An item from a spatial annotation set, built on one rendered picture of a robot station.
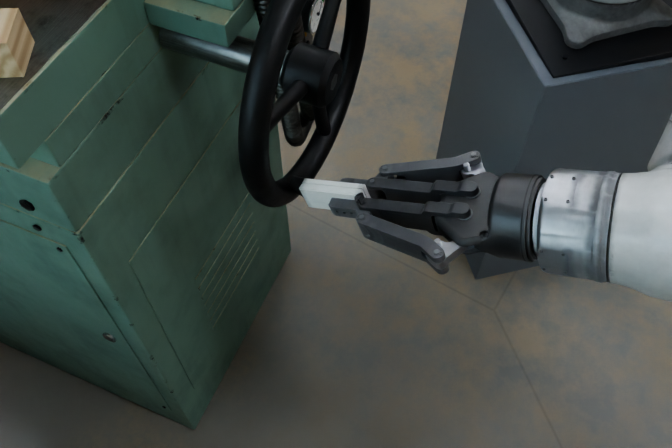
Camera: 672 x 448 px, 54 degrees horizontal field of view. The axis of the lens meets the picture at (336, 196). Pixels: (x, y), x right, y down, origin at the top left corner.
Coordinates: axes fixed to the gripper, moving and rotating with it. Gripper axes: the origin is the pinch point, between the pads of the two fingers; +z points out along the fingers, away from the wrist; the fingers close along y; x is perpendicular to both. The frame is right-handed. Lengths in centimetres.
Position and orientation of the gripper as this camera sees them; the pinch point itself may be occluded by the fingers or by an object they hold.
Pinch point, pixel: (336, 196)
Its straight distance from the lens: 66.1
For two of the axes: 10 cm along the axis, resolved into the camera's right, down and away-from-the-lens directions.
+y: -3.9, 7.5, -5.3
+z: -8.7, -1.0, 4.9
